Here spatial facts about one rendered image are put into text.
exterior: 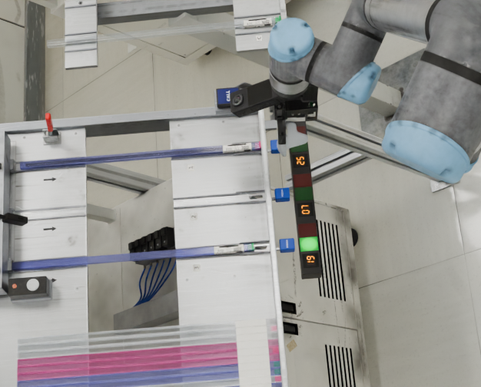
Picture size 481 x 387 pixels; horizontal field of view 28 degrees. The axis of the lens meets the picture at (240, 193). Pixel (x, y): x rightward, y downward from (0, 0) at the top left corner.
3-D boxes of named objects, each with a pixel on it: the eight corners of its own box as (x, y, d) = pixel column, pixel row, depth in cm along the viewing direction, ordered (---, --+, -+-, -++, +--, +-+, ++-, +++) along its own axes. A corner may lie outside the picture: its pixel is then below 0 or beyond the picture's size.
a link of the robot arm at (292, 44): (305, 63, 158) (259, 42, 160) (303, 94, 168) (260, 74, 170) (326, 26, 161) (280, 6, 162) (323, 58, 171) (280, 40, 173)
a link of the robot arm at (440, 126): (506, 101, 171) (508, 84, 119) (469, 177, 174) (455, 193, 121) (444, 74, 174) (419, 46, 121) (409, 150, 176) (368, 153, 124)
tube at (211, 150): (260, 143, 202) (260, 141, 201) (261, 150, 202) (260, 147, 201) (21, 163, 203) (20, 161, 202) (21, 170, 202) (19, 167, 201)
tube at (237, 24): (280, 18, 206) (280, 16, 205) (281, 24, 206) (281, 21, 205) (48, 42, 209) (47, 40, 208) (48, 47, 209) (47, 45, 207)
